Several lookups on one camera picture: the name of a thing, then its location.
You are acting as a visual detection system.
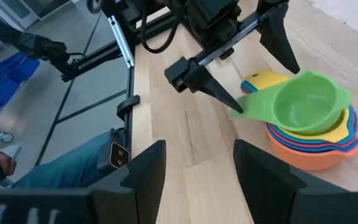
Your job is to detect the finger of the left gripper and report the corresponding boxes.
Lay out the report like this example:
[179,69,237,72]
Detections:
[257,0,301,75]
[193,61,245,114]

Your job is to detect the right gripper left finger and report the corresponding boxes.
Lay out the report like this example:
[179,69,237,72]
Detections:
[89,139,168,224]

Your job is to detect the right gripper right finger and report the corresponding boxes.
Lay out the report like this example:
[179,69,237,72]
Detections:
[234,139,349,224]

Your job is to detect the light blue measuring cup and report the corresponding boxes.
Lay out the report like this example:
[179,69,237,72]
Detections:
[240,80,356,147]

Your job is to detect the yellow measuring cup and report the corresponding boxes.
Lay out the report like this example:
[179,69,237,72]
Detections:
[244,69,352,144]

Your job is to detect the orange measuring cup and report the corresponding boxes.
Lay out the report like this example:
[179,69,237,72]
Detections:
[264,123,358,172]

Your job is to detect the red measuring cup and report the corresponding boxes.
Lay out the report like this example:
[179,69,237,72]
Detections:
[240,85,358,150]

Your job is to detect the green measuring cup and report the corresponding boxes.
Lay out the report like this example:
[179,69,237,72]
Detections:
[229,70,353,136]

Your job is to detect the royal blue measuring cup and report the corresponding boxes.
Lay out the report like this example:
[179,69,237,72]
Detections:
[265,107,358,154]

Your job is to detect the person's leg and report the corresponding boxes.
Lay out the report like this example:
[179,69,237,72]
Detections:
[11,130,130,189]

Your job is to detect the black table clamp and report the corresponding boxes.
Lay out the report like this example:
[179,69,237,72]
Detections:
[116,94,141,121]

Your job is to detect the caster wheel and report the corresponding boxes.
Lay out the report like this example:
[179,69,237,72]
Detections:
[0,131,15,144]

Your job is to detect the blue storage bins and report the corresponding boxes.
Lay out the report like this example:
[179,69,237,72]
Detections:
[0,9,40,129]

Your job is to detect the black table-level camera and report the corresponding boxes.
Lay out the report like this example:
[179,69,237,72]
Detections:
[97,128,131,176]

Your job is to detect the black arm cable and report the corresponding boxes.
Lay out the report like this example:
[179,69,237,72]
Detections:
[139,4,180,54]

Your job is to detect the silver aluminium rail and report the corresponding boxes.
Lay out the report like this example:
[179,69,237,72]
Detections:
[108,15,135,69]

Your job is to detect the black metal table frame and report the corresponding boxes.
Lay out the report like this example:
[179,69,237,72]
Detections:
[0,0,180,162]

